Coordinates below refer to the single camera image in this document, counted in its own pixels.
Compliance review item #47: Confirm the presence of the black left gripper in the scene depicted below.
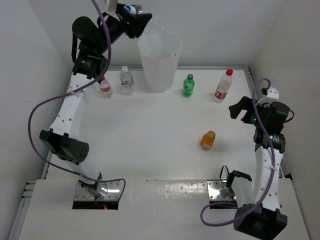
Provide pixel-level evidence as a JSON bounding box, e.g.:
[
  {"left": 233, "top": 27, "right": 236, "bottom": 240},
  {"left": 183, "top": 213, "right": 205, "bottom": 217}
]
[{"left": 94, "top": 3, "right": 152, "bottom": 56}]

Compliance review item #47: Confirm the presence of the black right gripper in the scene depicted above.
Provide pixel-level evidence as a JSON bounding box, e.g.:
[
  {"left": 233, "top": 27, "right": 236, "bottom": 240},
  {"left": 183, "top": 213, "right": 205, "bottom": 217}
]
[{"left": 229, "top": 96, "right": 272, "bottom": 128}]

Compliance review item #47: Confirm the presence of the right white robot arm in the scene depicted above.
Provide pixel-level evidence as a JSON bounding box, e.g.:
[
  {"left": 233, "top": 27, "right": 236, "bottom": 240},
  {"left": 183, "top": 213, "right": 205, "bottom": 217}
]
[{"left": 226, "top": 96, "right": 291, "bottom": 240}]

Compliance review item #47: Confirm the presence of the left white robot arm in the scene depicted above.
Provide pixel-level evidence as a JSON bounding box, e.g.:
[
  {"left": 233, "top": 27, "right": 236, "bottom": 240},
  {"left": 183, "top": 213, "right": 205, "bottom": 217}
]
[{"left": 39, "top": 2, "right": 153, "bottom": 195}]

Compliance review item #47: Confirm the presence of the white plastic bin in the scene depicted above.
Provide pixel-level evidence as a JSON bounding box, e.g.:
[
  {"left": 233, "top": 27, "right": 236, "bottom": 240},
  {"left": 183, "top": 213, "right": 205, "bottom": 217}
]
[{"left": 137, "top": 31, "right": 183, "bottom": 92}]

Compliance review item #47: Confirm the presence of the tall red-cap red-label bottle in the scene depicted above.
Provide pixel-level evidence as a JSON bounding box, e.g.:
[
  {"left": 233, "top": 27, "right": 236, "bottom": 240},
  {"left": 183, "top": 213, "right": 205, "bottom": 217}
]
[{"left": 214, "top": 68, "right": 234, "bottom": 103}]

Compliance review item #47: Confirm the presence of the orange juice bottle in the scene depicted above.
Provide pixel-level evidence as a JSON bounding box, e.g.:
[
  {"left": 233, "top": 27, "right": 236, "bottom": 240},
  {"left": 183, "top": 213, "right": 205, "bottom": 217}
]
[{"left": 200, "top": 130, "right": 216, "bottom": 150}]

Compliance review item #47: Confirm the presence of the white-cap clear labelled bottle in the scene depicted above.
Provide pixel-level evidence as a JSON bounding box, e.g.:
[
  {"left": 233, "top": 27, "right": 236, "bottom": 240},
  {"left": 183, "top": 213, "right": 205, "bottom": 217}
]
[{"left": 119, "top": 66, "right": 135, "bottom": 96}]

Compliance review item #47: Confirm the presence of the green soda bottle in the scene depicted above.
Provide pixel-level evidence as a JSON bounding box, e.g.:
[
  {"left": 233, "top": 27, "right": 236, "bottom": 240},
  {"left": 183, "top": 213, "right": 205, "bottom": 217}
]
[{"left": 182, "top": 74, "right": 195, "bottom": 98}]

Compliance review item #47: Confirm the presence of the small red-cap red-label bottle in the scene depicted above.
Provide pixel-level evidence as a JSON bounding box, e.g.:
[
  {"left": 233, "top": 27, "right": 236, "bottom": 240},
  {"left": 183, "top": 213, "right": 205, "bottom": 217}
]
[{"left": 99, "top": 76, "right": 113, "bottom": 99}]

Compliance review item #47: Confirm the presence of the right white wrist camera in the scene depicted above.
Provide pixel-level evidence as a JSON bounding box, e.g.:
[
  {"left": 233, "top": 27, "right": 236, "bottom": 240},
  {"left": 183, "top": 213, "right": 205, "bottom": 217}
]
[{"left": 258, "top": 87, "right": 280, "bottom": 105}]

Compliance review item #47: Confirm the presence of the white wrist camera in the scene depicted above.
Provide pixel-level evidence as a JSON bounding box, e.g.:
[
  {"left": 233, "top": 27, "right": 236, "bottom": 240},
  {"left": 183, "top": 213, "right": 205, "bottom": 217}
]
[
  {"left": 258, "top": 87, "right": 280, "bottom": 105},
  {"left": 97, "top": 0, "right": 118, "bottom": 13}
]

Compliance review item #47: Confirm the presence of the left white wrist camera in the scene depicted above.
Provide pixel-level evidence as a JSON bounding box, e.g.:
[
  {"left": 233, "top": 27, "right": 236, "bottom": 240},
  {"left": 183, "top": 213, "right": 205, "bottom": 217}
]
[{"left": 97, "top": 0, "right": 118, "bottom": 13}]

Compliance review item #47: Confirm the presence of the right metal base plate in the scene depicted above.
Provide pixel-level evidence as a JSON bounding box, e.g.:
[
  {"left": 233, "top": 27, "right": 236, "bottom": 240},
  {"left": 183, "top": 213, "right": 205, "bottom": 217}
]
[{"left": 207, "top": 180, "right": 236, "bottom": 202}]

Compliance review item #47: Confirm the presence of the metal base plate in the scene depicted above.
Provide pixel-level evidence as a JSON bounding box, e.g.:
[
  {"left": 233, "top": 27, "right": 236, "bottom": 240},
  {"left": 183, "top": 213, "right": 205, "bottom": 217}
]
[
  {"left": 74, "top": 181, "right": 120, "bottom": 202},
  {"left": 207, "top": 180, "right": 236, "bottom": 202}
]

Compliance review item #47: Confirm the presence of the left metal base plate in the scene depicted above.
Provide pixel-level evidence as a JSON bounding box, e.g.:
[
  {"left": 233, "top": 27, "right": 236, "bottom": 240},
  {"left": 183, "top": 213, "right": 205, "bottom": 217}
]
[{"left": 74, "top": 181, "right": 120, "bottom": 202}]

